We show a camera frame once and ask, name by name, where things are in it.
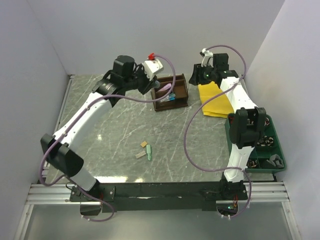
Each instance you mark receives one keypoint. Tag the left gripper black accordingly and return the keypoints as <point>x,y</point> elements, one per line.
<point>148,84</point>

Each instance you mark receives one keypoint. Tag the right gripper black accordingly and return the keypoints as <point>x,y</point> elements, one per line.
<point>197,70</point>

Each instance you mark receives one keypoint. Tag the brown wooden desk organizer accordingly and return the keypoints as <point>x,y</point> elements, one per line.
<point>178,98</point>

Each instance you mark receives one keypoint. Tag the pink eraser stick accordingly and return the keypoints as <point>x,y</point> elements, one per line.
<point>165,88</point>

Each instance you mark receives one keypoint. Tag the blue cap white marker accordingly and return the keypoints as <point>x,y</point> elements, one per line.
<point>168,98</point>

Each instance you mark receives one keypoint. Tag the tan square eraser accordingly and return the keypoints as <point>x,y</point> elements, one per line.
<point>143,144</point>

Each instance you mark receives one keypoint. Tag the beige rectangular eraser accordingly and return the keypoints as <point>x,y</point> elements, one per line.
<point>140,154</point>

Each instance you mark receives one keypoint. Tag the blue glue bottle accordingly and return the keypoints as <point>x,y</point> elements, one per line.
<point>156,84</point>

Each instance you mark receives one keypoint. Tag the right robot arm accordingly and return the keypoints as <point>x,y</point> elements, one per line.
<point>231,86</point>

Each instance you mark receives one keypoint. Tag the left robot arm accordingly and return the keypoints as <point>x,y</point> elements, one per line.
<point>60,148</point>

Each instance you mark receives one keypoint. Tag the yellow folded cloth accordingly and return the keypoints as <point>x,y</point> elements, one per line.
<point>219,107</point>

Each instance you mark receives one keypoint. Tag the dark binder clips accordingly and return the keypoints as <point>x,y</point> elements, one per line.
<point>266,141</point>

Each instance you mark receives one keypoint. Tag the green compartment tray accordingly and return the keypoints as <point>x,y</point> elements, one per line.
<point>270,150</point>

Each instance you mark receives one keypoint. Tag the grey black clip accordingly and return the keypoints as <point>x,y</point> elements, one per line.
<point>276,161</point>

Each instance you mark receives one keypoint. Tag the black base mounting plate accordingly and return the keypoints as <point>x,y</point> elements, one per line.
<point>147,196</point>

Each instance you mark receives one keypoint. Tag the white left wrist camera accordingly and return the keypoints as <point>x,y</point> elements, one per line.
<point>152,66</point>

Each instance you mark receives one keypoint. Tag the front aluminium frame rail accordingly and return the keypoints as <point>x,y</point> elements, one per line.
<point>262,192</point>

